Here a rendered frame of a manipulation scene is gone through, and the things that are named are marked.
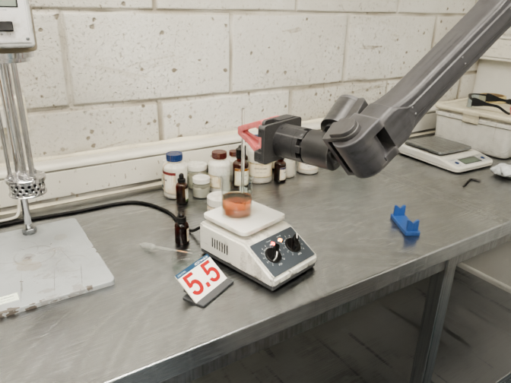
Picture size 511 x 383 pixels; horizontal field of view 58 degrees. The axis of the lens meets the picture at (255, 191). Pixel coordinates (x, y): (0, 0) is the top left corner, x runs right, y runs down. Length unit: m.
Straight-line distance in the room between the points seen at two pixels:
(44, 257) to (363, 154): 0.63
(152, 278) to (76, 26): 0.63
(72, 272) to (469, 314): 1.61
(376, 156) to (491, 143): 1.13
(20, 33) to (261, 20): 0.79
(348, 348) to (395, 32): 1.14
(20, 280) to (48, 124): 0.44
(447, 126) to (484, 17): 1.09
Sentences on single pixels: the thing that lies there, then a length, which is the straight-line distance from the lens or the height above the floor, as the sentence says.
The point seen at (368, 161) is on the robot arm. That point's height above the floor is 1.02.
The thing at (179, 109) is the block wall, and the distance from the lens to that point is 1.31.
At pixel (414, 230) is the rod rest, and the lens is 1.09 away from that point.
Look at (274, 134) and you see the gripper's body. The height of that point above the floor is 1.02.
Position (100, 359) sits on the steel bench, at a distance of 0.72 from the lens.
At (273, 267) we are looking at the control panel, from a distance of 0.83.
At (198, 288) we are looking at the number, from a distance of 0.81.
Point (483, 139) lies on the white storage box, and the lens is 1.79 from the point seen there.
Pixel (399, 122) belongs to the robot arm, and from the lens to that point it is 0.69.
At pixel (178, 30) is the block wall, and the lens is 1.29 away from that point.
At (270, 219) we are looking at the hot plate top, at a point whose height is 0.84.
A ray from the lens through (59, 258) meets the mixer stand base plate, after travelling 0.96.
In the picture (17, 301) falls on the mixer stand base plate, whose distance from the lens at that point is 0.87.
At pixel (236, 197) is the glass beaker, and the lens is 0.85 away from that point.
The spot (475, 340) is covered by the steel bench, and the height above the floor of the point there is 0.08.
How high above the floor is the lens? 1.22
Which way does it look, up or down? 22 degrees down
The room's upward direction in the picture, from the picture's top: 1 degrees clockwise
